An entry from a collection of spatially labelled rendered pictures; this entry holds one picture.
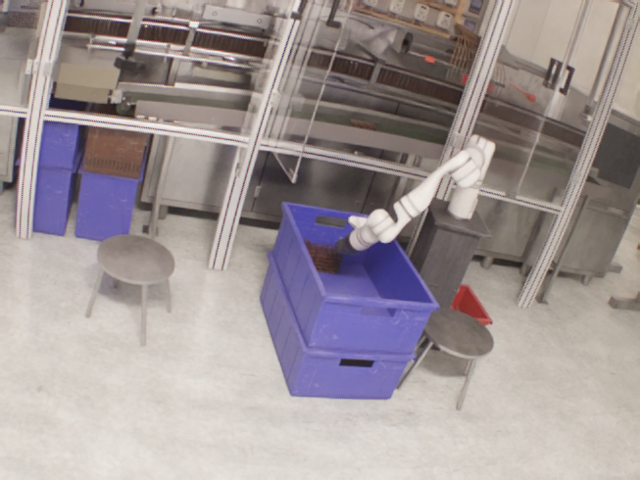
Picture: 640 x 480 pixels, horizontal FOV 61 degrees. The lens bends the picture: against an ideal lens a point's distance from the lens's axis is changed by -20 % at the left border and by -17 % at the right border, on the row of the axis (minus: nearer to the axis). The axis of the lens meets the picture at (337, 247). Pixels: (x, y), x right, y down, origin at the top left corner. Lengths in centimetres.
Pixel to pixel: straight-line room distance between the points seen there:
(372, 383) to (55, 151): 154
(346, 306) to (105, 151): 118
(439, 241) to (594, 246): 164
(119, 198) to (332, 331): 111
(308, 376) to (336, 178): 115
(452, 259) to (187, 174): 119
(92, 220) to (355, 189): 124
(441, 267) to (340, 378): 64
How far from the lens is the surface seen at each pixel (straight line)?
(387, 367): 222
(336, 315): 201
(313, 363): 211
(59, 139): 258
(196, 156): 285
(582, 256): 389
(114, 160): 260
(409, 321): 211
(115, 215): 270
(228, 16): 254
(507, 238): 352
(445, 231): 246
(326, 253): 247
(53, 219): 274
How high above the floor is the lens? 140
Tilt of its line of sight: 26 degrees down
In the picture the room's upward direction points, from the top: 19 degrees clockwise
